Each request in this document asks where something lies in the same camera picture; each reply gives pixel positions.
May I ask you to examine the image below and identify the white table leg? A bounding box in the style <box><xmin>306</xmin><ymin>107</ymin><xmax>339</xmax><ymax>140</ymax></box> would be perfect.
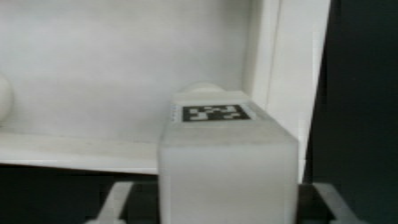
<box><xmin>158</xmin><ymin>83</ymin><xmax>299</xmax><ymax>224</ymax></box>

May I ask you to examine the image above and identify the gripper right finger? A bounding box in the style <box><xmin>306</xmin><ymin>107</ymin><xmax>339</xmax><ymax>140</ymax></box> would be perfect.
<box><xmin>297</xmin><ymin>183</ymin><xmax>363</xmax><ymax>224</ymax></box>

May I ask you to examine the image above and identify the white square tabletop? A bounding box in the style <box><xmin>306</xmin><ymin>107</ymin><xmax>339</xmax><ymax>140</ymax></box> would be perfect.
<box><xmin>0</xmin><ymin>0</ymin><xmax>332</xmax><ymax>174</ymax></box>

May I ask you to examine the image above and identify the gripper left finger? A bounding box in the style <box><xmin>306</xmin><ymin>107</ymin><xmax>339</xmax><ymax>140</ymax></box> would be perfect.
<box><xmin>87</xmin><ymin>181</ymin><xmax>162</xmax><ymax>224</ymax></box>

